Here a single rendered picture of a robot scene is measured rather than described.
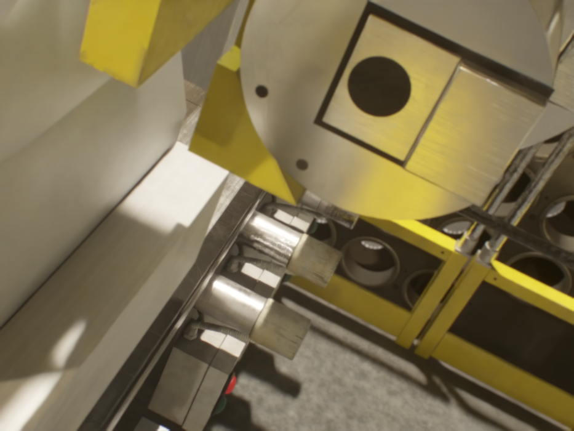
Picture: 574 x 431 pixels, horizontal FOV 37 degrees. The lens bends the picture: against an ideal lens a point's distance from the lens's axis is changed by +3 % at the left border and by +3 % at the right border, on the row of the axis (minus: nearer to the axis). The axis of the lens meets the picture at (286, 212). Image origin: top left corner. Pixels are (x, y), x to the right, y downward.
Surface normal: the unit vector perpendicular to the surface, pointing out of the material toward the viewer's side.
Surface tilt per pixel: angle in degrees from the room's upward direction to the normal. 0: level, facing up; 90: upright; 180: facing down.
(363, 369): 0
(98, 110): 68
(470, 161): 90
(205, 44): 90
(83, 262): 0
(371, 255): 90
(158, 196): 0
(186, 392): 90
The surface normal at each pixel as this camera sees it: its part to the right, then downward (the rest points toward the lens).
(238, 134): -0.30, 0.51
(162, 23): 0.89, 0.45
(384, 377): 0.34, -0.73
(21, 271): 0.95, 0.14
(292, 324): 0.22, -0.52
